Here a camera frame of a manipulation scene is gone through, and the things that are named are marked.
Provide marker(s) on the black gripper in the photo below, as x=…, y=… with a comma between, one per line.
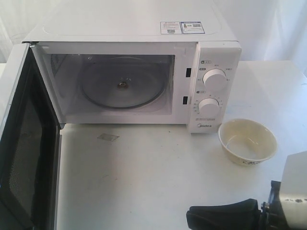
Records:
x=244, y=215

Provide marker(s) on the cream ceramic bowl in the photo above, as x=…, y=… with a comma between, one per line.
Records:
x=246, y=142

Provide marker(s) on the white microwave door with handle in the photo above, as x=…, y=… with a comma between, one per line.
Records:
x=29, y=146

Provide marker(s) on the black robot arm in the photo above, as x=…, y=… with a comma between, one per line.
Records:
x=286, y=208

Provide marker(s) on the white microwave oven body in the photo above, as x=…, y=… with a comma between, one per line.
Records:
x=67, y=41

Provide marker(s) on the glass microwave turntable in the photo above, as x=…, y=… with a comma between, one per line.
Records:
x=125, y=82

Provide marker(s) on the lower white timer knob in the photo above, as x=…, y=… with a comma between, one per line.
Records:
x=208, y=107

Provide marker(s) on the upper white control knob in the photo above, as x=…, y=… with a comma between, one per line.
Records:
x=214, y=80

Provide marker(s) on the blue white warning sticker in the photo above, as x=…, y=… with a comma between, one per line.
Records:
x=181, y=28

